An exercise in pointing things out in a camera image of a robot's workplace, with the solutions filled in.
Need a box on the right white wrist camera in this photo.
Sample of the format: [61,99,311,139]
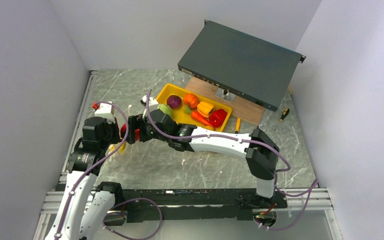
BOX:
[140,95,159,112]

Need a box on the orange handled tool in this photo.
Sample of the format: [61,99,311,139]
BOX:
[235,117,242,134]

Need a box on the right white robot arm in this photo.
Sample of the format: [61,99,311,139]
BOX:
[120,109,280,208]

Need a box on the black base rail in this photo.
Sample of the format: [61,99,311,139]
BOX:
[104,188,288,226]

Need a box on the red apple toy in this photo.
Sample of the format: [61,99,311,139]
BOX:
[120,124,140,141]

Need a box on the clear zip top bag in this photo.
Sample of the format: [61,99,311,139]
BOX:
[106,104,133,162]

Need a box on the purple onion toy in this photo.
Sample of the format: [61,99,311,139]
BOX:
[166,94,183,110]

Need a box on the black yellow screwdriver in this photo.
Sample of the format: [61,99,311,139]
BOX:
[279,108,290,122]

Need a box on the brown wooden board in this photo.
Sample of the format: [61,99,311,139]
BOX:
[185,77,265,126]

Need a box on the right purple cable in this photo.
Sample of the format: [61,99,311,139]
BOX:
[144,89,319,232]

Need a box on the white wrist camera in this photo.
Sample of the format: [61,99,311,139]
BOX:
[92,102,115,120]
[140,95,159,112]

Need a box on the yellow lemon toy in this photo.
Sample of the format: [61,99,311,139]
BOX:
[108,142,126,154]

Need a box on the orange carrot toy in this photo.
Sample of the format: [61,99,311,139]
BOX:
[190,110,215,130]

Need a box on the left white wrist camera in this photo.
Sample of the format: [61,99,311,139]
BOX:
[92,102,115,120]

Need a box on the aluminium frame rail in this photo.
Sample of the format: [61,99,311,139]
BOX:
[33,69,343,240]

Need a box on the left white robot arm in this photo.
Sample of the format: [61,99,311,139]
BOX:
[45,116,124,240]

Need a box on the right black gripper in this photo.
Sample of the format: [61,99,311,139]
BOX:
[121,113,170,145]

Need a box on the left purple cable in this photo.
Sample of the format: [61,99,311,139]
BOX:
[54,101,164,240]

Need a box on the dark grey rack device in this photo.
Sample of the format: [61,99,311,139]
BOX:
[177,20,306,112]

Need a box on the purple cable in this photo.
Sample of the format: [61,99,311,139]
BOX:
[144,89,319,232]
[54,101,164,240]

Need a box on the green cabbage toy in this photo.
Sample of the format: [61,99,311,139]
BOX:
[158,103,173,118]

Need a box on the orange pumpkin toy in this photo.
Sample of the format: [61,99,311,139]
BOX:
[183,93,200,110]

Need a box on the yellow bell pepper toy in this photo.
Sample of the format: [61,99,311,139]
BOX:
[196,101,214,118]

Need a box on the red bell pepper toy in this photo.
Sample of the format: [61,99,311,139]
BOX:
[209,108,228,128]

